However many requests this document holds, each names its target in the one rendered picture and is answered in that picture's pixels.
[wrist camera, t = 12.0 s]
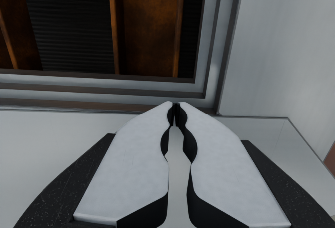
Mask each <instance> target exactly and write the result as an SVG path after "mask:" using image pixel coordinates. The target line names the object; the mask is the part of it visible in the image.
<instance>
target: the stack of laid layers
mask: <svg viewBox="0 0 335 228"><path fill-rule="evenodd" d="M238 2H239V0H203V1H202V10H201V18H200V26H199V35H198V43H197V51H196V60H195V68H194V77H193V78H176V77H157V76H137V75H118V74H98V73H79V72H59V71H40V70H20V69H1V68H0V109H20V110H53V111H84V112H114V113H144V112H146V111H148V110H150V109H152V108H154V107H156V106H158V105H160V104H162V103H164V102H166V101H170V102H172V103H179V102H186V103H188V104H190V105H192V106H194V107H195V108H197V109H199V110H200V111H202V112H204V113H206V114H207V115H219V114H218V112H217V109H218V104H219V99H220V94H221V89H222V84H223V78H224V73H225V68H226V63H227V58H228V53H229V48H230V43H231V37H232V32H233V27H234V23H235V17H236V12H237V7H238Z"/></svg>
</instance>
